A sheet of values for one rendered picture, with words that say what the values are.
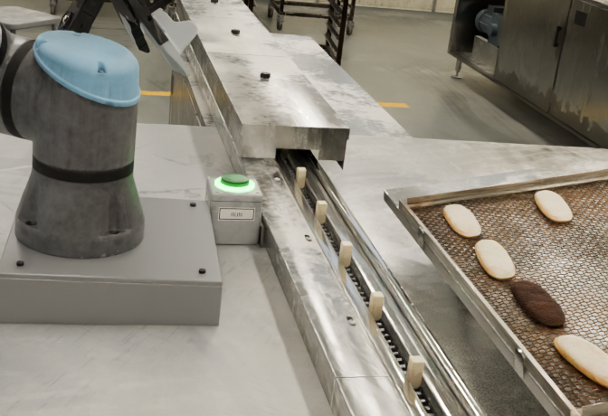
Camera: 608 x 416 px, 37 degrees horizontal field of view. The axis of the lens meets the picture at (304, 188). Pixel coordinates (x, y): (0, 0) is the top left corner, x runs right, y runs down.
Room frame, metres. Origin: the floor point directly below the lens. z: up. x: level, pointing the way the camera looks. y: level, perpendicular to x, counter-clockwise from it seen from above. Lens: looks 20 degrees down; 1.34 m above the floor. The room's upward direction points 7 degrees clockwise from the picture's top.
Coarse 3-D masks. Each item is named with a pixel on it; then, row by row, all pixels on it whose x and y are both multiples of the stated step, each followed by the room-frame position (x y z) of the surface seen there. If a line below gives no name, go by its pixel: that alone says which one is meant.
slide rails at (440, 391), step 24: (288, 168) 1.40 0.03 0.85; (312, 192) 1.30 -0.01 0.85; (312, 216) 1.21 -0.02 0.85; (336, 216) 1.22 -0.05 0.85; (336, 264) 1.05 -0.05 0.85; (360, 264) 1.06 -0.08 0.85; (384, 288) 1.00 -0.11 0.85; (360, 312) 0.93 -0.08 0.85; (384, 312) 0.94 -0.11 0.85; (408, 336) 0.89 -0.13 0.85; (408, 384) 0.79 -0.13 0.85; (432, 384) 0.80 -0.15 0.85; (456, 408) 0.76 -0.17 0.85
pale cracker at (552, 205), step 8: (544, 192) 1.19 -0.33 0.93; (552, 192) 1.20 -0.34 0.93; (536, 200) 1.18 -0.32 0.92; (544, 200) 1.17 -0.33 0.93; (552, 200) 1.16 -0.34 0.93; (560, 200) 1.16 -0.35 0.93; (544, 208) 1.14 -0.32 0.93; (552, 208) 1.14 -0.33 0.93; (560, 208) 1.14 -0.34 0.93; (568, 208) 1.14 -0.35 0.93; (552, 216) 1.12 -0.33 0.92; (560, 216) 1.12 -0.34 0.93; (568, 216) 1.12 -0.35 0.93
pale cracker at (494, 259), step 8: (488, 240) 1.05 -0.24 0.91; (480, 248) 1.03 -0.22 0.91; (488, 248) 1.03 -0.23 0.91; (496, 248) 1.03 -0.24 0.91; (480, 256) 1.01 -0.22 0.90; (488, 256) 1.01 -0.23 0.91; (496, 256) 1.00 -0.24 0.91; (504, 256) 1.01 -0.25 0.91; (488, 264) 0.99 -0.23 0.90; (496, 264) 0.98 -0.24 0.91; (504, 264) 0.98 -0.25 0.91; (512, 264) 0.99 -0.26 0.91; (488, 272) 0.98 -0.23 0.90; (496, 272) 0.97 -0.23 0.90; (504, 272) 0.97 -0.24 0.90; (512, 272) 0.97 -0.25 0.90
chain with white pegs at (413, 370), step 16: (288, 160) 1.47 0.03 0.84; (304, 176) 1.35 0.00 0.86; (304, 192) 1.33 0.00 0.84; (320, 208) 1.21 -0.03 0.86; (320, 224) 1.21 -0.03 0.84; (352, 272) 1.06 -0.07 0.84; (368, 304) 0.98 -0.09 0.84; (384, 336) 0.90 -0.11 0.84; (400, 352) 0.87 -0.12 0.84; (416, 368) 0.80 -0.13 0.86; (416, 384) 0.80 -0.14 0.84
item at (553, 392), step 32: (448, 192) 1.20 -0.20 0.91; (480, 192) 1.21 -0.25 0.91; (512, 192) 1.21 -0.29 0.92; (416, 224) 1.11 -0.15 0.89; (448, 224) 1.12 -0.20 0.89; (480, 224) 1.12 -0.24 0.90; (512, 224) 1.11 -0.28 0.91; (544, 224) 1.11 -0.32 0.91; (448, 256) 1.02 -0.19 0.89; (512, 256) 1.02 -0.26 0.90; (544, 256) 1.02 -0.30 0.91; (576, 256) 1.02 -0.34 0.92; (480, 288) 0.95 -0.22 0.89; (544, 288) 0.94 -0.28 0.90; (576, 288) 0.94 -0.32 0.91; (544, 384) 0.75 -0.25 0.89; (576, 384) 0.76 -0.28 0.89
